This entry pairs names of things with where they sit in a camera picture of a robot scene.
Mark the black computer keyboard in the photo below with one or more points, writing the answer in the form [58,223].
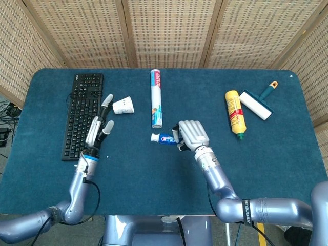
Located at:
[79,115]

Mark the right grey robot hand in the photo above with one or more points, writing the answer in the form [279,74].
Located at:
[193,133]

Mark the black rounded object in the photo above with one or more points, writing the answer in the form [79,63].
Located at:
[297,237]

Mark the blue table cloth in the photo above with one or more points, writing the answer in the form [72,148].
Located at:
[153,179]

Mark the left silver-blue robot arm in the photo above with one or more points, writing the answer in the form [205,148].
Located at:
[77,189]

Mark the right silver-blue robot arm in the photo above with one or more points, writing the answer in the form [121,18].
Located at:
[217,176]

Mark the blue and white toothpaste tube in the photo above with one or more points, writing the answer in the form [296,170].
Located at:
[164,139]

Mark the white printed roll tube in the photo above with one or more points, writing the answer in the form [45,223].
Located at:
[156,100]

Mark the white paper cup blue print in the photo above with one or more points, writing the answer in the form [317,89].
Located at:
[124,105]

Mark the silver-blue robot torso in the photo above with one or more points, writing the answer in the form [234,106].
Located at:
[123,230]

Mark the white metal table leg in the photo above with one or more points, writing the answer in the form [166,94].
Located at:
[227,234]

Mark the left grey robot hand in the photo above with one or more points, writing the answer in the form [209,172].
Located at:
[93,130]

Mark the woven wooden folding screen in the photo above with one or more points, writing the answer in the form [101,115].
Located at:
[169,30]

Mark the yellow bottle green cap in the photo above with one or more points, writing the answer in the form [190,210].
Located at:
[235,115]

